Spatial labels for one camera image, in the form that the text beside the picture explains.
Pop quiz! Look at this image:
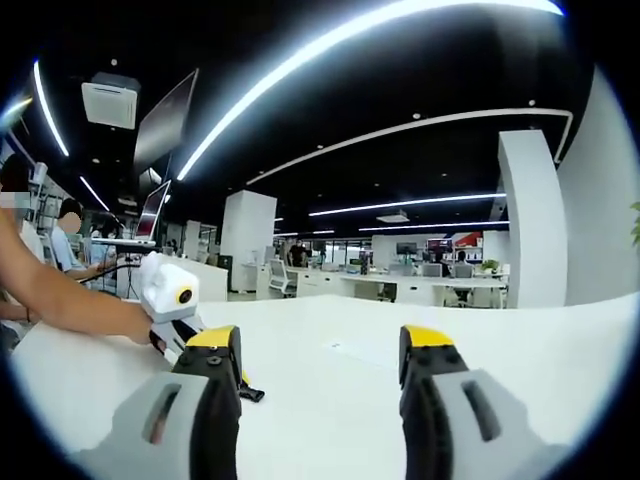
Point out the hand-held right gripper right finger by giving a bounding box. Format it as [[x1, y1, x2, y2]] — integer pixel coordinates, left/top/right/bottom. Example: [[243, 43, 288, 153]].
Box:
[[398, 324, 572, 480]]

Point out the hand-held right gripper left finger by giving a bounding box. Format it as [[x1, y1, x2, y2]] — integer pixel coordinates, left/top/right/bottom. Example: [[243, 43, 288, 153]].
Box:
[[73, 324, 244, 480]]

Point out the person's left hand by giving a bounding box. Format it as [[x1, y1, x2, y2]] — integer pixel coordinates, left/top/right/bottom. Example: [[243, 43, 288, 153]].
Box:
[[117, 301, 154, 347]]

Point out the open laptop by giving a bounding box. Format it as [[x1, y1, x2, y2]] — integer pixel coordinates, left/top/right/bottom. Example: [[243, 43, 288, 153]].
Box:
[[91, 180, 173, 248]]

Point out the white square column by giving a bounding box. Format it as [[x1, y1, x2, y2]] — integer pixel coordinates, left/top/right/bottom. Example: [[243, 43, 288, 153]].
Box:
[[219, 189, 279, 295]]

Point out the white office chair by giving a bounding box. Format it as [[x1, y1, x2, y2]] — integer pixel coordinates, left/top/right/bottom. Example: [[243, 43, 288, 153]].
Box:
[[268, 258, 300, 300]]

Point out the white office desk row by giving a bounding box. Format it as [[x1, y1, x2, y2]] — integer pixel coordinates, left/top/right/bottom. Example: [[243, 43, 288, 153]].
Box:
[[256, 266, 512, 310]]

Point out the hanging dark display screen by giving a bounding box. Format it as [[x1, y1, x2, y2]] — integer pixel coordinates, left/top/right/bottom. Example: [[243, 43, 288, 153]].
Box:
[[133, 68, 201, 175]]

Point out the white ceiling air conditioner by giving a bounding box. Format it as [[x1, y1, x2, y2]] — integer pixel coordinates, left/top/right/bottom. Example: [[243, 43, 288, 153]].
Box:
[[80, 71, 140, 131]]

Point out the wide white column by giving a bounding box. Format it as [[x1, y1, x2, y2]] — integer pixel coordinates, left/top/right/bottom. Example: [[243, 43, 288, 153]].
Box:
[[496, 128, 570, 310]]

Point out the green leafy plant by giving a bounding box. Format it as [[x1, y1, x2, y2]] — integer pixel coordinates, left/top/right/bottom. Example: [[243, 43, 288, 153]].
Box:
[[628, 199, 640, 262]]

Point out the long curved ceiling light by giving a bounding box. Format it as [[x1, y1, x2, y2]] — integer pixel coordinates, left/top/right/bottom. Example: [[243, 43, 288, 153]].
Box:
[[175, 0, 565, 183]]

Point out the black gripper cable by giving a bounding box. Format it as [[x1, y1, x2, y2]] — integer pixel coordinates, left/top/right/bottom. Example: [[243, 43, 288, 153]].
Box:
[[78, 261, 147, 287]]

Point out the table cable outlet panel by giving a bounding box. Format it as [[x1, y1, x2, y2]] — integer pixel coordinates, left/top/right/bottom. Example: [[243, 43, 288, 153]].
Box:
[[319, 335, 402, 372]]

